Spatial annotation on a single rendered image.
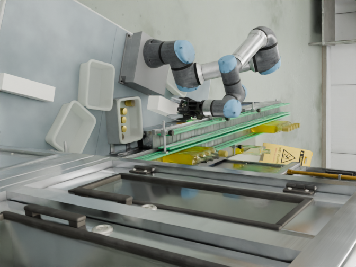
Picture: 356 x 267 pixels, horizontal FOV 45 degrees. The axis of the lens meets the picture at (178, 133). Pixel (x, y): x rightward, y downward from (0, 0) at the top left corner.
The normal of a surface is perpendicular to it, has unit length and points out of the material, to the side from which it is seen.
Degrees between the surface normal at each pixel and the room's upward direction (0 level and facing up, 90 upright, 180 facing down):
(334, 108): 90
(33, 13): 0
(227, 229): 90
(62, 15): 0
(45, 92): 0
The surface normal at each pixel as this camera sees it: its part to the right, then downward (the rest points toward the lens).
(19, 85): 0.82, 0.04
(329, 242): -0.05, -0.99
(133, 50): -0.55, -0.18
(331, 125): -0.57, 0.14
